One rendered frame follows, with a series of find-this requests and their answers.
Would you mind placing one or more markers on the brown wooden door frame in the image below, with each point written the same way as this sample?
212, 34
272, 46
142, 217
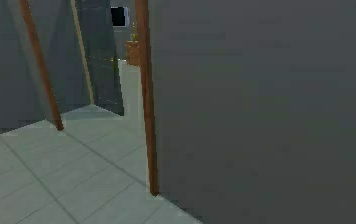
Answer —
148, 100

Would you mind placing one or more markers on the brown wooden cabinet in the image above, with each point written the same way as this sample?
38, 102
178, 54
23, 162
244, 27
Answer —
133, 53

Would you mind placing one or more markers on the small yellow object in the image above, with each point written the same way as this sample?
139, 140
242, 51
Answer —
134, 36

